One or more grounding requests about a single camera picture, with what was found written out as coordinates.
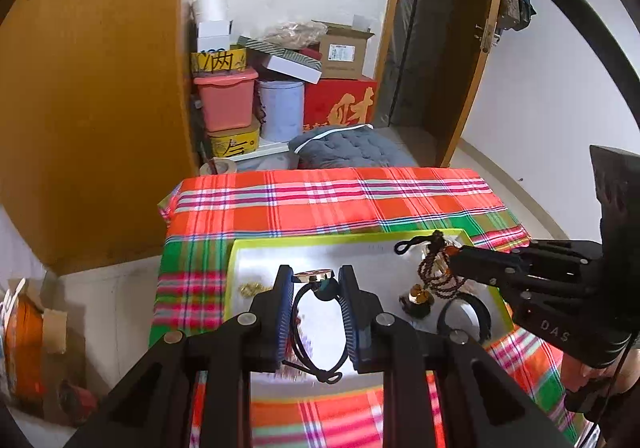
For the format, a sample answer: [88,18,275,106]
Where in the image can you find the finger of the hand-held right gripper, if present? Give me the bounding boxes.
[450,241,606,286]
[499,272,604,310]

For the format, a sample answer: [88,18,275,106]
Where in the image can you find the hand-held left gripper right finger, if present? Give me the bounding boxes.
[337,264,573,448]

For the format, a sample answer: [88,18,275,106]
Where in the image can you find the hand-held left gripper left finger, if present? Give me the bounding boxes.
[65,264,296,448]

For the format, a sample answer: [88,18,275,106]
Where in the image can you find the small gold ornament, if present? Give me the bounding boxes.
[237,281,273,299]

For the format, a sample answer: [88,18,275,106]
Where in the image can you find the black cord bracelet gold charm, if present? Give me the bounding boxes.
[290,268,351,384]

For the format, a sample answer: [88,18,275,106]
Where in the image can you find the black strap band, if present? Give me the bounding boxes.
[436,292,493,341]

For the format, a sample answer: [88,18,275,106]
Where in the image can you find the silver tray with green rim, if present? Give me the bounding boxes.
[222,228,516,379]

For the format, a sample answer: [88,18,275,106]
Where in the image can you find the dark beaded bracelet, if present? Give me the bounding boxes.
[394,231,468,301]

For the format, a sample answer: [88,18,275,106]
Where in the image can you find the person's right hand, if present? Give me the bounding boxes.
[562,347,640,409]

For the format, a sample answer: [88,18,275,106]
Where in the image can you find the red green plaid cloth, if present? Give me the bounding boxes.
[150,167,591,448]

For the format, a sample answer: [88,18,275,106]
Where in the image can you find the grey quilted cushion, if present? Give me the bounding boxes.
[288,125,416,170]

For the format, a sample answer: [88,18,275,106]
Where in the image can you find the yellow round tin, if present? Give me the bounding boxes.
[207,121,262,158]

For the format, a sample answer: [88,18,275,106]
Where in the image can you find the pale lilac bucket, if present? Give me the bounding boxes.
[257,80,306,143]

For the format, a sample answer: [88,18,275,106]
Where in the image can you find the red box gold print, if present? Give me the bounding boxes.
[303,76,378,129]

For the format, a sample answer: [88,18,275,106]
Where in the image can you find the dark wooden-framed door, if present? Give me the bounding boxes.
[375,0,506,168]

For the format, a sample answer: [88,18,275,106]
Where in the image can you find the metal door lock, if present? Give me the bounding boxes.
[475,23,501,52]

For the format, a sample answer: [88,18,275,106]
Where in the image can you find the red tape roll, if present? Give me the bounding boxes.
[57,379,98,424]

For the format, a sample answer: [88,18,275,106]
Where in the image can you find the pink storage bin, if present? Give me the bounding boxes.
[193,68,260,133]

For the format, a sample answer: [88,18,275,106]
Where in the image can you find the cardboard piece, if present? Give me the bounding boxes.
[42,308,68,354]

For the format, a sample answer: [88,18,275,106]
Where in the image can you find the white box striped lid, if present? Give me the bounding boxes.
[237,36,323,83]

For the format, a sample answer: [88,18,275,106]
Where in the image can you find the brown cardboard box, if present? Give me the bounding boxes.
[312,20,376,80]

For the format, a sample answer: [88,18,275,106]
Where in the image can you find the orange box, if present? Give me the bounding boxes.
[0,293,46,404]

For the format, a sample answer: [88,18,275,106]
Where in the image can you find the yellow printed box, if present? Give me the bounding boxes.
[190,47,247,76]

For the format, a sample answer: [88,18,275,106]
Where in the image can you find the wooden wardrobe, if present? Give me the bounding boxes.
[0,0,206,274]

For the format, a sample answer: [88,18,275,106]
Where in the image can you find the clear plastic bag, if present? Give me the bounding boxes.
[262,21,328,49]

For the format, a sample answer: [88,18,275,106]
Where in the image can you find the white open box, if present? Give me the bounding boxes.
[196,20,235,53]

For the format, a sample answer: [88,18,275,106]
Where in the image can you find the white cylinder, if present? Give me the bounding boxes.
[192,0,231,24]

